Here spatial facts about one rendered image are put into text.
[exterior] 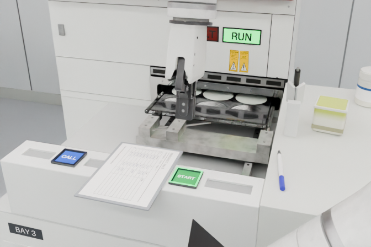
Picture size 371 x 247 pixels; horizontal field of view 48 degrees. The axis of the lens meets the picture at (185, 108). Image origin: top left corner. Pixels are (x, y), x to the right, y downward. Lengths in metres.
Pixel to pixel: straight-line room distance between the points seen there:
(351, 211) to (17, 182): 0.70
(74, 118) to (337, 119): 0.99
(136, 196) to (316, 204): 0.33
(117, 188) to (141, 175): 0.06
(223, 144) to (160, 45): 0.43
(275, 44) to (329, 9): 1.51
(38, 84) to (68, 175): 2.79
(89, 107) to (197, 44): 0.93
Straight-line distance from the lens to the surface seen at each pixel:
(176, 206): 0.82
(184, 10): 0.69
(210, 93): 1.37
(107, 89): 1.51
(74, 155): 0.93
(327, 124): 1.02
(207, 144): 1.11
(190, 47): 0.68
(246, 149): 1.10
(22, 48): 3.61
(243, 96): 1.36
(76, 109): 1.61
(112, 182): 0.83
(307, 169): 0.88
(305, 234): 0.52
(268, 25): 1.27
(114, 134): 1.30
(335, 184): 0.86
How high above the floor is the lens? 1.43
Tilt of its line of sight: 25 degrees down
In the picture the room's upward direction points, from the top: straight up
